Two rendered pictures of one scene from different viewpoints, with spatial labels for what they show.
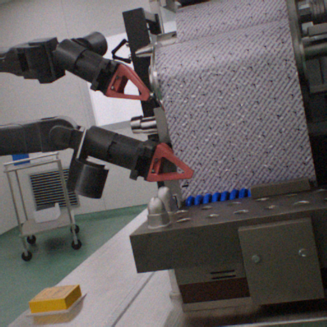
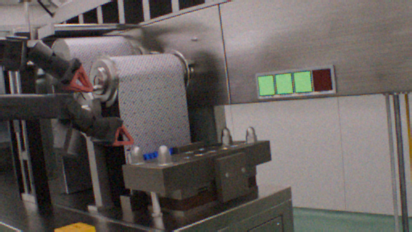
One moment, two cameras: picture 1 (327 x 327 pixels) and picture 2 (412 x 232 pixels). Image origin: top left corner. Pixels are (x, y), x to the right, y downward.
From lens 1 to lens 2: 0.95 m
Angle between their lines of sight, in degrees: 59
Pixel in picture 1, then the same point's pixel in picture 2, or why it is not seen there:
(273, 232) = (232, 159)
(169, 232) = (182, 164)
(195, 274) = (190, 191)
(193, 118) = (134, 104)
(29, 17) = not seen: outside the picture
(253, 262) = (224, 177)
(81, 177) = (73, 141)
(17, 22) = not seen: outside the picture
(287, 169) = (179, 139)
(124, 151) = (100, 122)
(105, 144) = (89, 117)
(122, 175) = not seen: outside the picture
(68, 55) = (45, 51)
